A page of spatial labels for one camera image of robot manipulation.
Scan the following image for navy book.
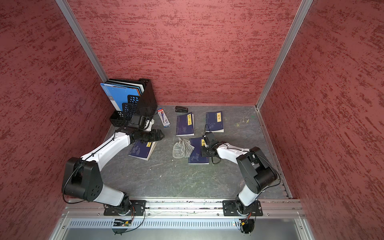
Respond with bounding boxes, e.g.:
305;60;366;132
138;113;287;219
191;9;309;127
205;111;224;133
188;137;209;165
129;141;157;161
176;113;195;137

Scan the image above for grey striped wiping cloth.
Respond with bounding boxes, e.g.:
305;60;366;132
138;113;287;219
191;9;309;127
173;138;195;159

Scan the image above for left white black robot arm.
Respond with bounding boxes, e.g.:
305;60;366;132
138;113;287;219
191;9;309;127
62;128;165;216

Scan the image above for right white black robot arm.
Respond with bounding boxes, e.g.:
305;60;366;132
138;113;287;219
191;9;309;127
201;132;281;216

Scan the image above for pencil box white blue red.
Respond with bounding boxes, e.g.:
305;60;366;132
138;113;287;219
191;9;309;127
157;109;171;128

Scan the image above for black mesh file organizer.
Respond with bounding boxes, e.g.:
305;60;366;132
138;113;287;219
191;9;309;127
110;79;158;127

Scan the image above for dark folders in organizer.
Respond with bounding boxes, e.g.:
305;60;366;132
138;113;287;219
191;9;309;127
106;79;146;94

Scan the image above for blue folder in organizer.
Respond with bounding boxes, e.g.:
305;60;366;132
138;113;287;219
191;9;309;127
100;83;141;112

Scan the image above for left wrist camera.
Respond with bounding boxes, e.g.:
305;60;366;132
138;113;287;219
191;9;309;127
128;114;155;131

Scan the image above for aluminium mounting rail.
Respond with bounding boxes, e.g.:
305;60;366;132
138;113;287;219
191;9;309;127
61;197;307;219

